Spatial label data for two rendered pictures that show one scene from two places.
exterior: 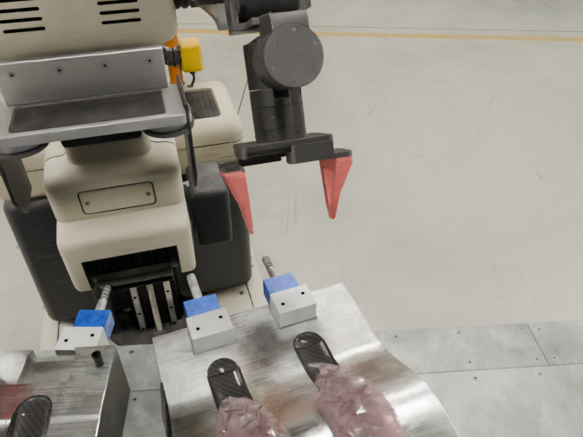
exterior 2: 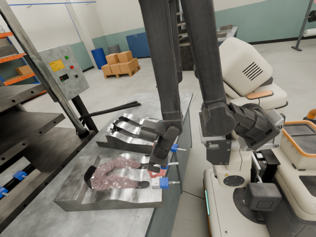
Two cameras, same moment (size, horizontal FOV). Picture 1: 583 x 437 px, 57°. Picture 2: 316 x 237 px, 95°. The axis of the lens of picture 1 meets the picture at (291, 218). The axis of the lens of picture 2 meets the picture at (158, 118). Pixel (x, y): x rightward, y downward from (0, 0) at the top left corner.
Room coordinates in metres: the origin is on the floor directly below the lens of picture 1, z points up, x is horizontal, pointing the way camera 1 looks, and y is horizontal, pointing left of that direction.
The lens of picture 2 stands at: (0.74, -0.31, 1.50)
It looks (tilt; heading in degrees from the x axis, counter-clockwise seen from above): 34 degrees down; 121
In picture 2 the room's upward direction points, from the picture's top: 13 degrees counter-clockwise
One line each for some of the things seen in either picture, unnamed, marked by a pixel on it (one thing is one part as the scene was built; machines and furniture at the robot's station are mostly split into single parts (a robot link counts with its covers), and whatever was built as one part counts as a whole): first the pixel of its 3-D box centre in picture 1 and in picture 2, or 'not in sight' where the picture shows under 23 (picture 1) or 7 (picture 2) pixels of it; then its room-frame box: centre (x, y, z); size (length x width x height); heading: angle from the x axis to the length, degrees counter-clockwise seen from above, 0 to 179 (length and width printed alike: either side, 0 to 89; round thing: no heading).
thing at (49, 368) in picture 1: (53, 375); not in sight; (0.36, 0.27, 0.87); 0.05 x 0.05 x 0.04; 4
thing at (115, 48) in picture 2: not in sight; (115, 55); (-4.42, 5.71, 0.44); 0.59 x 0.59 x 0.88
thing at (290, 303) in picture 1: (279, 287); (166, 183); (0.51, 0.02, 0.85); 0.13 x 0.05 x 0.05; 21
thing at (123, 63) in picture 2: not in sight; (120, 64); (-3.10, 4.23, 0.37); 1.20 x 0.82 x 0.74; 5
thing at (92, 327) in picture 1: (94, 322); (175, 148); (0.47, 0.26, 0.83); 0.13 x 0.05 x 0.05; 0
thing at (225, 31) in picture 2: not in sight; (221, 46); (0.39, 4.83, 0.46); 1.90 x 0.70 x 0.92; 87
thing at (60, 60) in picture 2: not in sight; (89, 122); (-0.59, 0.48, 0.73); 0.30 x 0.22 x 1.47; 94
